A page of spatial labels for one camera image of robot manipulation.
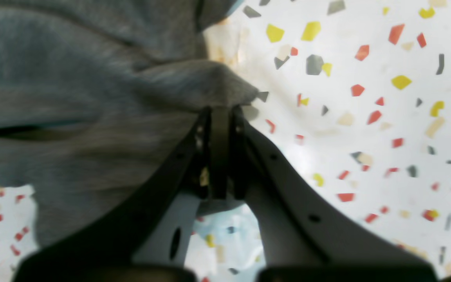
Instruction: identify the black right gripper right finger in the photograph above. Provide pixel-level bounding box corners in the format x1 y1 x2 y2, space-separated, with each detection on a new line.
222 107 437 282

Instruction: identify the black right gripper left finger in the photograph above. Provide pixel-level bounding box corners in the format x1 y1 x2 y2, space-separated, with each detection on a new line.
14 107 222 282

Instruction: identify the grey t-shirt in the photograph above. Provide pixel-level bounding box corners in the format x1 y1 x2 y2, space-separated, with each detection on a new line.
0 0 257 248

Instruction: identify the terrazzo patterned table cloth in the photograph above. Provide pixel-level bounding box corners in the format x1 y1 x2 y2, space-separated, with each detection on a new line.
0 0 451 282

